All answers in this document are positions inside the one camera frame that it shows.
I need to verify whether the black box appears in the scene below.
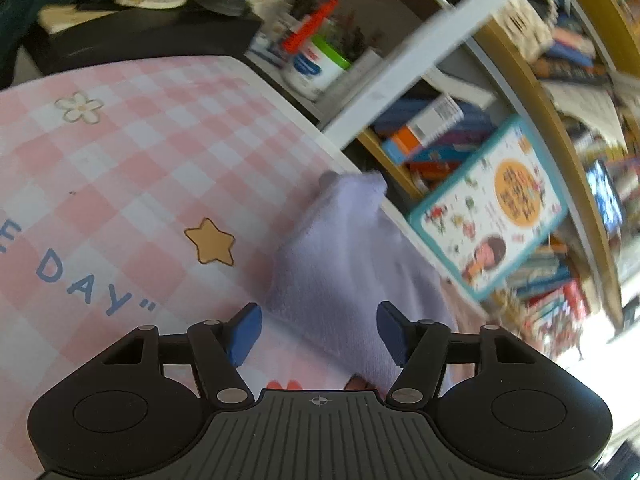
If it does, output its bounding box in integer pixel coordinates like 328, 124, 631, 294
25, 2, 263, 76

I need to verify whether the white jar with green lid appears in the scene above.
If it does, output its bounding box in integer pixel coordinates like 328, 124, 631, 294
280, 35, 351, 102

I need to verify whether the white quilted pearl handbag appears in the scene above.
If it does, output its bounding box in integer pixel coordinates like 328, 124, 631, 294
495, 0, 558, 63

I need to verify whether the row of red thick books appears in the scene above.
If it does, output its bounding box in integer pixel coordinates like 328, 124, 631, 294
530, 280, 591, 341

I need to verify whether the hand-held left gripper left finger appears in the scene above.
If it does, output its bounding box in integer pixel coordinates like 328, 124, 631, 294
97, 302, 265, 407

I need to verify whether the row of thin picture books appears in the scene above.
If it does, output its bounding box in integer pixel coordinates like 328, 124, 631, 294
505, 240, 576, 301

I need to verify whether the pink and purple sweater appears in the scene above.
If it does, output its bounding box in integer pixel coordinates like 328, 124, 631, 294
265, 171, 493, 396

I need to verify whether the row of blue books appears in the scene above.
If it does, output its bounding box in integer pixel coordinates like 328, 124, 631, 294
372, 97, 496, 181

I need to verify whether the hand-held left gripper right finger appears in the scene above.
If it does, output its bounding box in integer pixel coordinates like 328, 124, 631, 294
375, 301, 543, 407

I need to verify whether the white and orange carton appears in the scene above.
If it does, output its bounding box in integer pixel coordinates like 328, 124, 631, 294
392, 94, 466, 161

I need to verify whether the pile of mixed books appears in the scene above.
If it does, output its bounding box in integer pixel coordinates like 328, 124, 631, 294
530, 10, 640, 161

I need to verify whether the white and wooden bookshelf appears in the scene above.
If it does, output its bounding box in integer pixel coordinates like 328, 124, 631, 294
240, 0, 640, 361

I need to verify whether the bunch of pens and brushes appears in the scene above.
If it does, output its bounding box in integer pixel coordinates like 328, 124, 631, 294
290, 0, 381, 61

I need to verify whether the dark green cloth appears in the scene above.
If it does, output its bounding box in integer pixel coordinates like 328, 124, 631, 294
0, 0, 126, 86

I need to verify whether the smartphone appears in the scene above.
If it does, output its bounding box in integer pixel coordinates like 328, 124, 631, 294
585, 160, 626, 236

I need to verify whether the teal children's picture book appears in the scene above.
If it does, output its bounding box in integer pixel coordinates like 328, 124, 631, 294
407, 115, 571, 303

